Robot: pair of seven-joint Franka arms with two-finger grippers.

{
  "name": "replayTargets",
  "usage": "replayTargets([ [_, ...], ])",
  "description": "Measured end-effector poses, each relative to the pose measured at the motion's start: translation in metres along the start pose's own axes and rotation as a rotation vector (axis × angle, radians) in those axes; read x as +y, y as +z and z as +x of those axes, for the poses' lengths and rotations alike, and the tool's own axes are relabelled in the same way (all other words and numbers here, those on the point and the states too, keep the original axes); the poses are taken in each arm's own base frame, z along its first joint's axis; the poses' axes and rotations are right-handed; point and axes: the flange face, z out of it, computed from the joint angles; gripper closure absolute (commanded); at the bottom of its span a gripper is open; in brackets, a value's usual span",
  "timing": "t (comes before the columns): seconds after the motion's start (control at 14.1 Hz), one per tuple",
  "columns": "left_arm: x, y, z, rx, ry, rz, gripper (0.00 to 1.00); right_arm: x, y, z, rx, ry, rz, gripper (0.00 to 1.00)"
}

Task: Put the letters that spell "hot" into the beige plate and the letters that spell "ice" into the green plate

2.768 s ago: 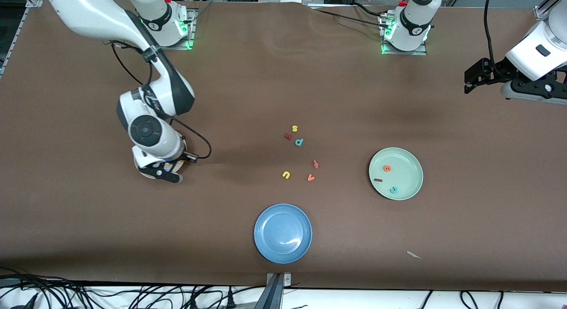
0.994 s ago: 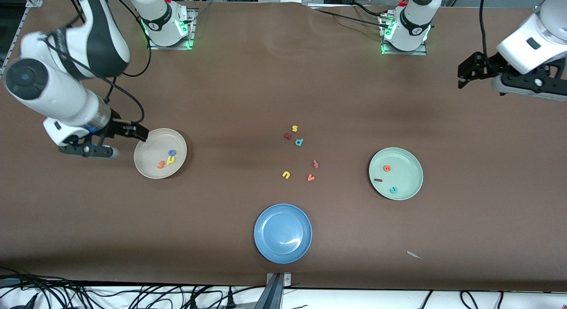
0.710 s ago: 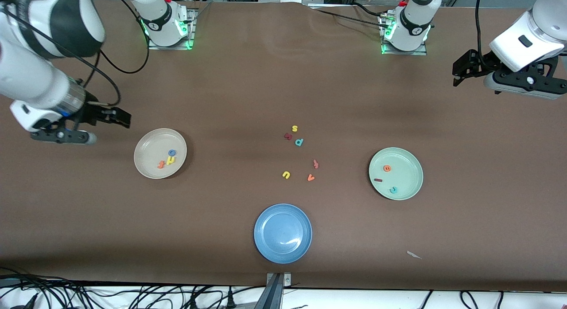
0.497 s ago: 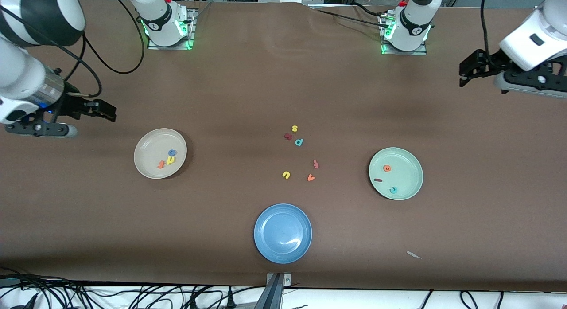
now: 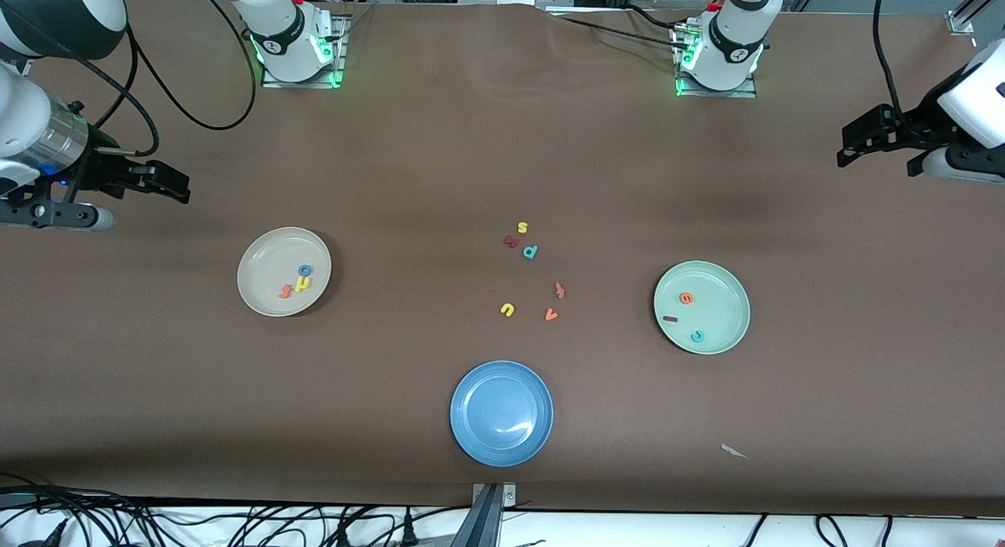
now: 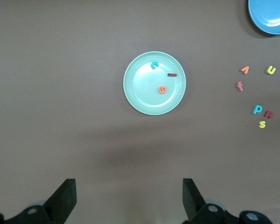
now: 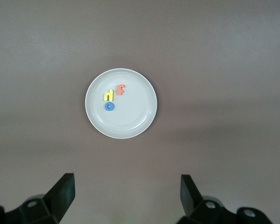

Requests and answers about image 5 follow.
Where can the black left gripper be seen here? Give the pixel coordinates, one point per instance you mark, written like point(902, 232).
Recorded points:
point(913, 132)

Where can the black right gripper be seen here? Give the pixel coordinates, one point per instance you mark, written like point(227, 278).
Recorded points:
point(100, 171)

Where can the yellow foam letter h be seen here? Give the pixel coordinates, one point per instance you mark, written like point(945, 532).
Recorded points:
point(302, 286)

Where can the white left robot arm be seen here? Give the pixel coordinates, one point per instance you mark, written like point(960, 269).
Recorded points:
point(734, 45)

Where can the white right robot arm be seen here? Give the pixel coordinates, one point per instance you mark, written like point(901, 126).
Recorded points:
point(290, 37)

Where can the beige brown plate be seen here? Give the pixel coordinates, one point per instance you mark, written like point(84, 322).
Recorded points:
point(267, 253)

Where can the light green plate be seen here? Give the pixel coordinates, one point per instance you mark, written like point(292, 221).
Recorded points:
point(714, 296)

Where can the white paper scrap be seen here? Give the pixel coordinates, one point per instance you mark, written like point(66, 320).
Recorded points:
point(733, 451)

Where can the brown paper table cover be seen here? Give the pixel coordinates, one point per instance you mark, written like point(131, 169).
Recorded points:
point(502, 139)

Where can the black power plug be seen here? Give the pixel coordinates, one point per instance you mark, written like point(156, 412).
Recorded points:
point(408, 529)
point(343, 536)

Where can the blue plate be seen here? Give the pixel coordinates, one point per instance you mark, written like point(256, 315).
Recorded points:
point(502, 413)

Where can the silver aluminium frame rail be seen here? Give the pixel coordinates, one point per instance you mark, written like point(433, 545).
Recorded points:
point(959, 21)

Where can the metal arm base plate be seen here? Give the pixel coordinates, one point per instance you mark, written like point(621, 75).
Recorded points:
point(746, 93)
point(271, 82)

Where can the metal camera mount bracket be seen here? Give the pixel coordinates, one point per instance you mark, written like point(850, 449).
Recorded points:
point(491, 496)

